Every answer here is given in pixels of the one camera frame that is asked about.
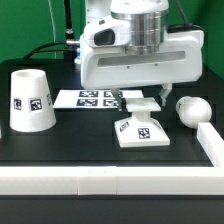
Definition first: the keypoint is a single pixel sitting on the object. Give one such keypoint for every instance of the white right wall bar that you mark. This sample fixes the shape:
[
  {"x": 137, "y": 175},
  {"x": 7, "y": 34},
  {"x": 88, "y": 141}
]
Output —
[{"x": 212, "y": 143}]

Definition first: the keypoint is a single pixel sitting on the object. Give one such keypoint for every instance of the white lamp shade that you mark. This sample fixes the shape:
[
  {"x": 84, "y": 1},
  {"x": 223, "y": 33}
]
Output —
[{"x": 31, "y": 108}]

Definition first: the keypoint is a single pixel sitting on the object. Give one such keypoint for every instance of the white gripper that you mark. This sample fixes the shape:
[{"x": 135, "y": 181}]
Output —
[{"x": 106, "y": 64}]

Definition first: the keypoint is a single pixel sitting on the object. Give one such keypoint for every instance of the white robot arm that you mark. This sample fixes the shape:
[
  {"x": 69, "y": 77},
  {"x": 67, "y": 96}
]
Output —
[{"x": 134, "y": 46}]

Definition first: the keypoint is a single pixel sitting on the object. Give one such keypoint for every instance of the white marker sheet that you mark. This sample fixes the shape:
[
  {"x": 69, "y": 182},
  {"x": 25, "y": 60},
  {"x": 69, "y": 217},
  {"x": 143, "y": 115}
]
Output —
[{"x": 84, "y": 99}]

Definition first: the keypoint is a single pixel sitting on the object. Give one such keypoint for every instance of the white front wall bar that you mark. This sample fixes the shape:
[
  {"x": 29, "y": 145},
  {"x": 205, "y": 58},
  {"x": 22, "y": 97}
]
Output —
[{"x": 111, "y": 181}]

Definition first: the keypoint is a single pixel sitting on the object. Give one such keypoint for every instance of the white wall bar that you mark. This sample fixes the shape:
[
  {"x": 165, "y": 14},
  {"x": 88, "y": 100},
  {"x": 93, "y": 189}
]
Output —
[
  {"x": 212, "y": 143},
  {"x": 111, "y": 181}
]

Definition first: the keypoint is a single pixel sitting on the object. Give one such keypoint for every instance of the white lamp base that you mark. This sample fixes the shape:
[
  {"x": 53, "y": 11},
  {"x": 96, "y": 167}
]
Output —
[{"x": 140, "y": 129}]

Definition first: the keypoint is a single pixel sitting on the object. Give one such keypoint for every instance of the white lamp bulb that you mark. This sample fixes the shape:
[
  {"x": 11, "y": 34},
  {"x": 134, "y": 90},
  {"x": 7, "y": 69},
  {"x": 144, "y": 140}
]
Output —
[{"x": 193, "y": 110}]

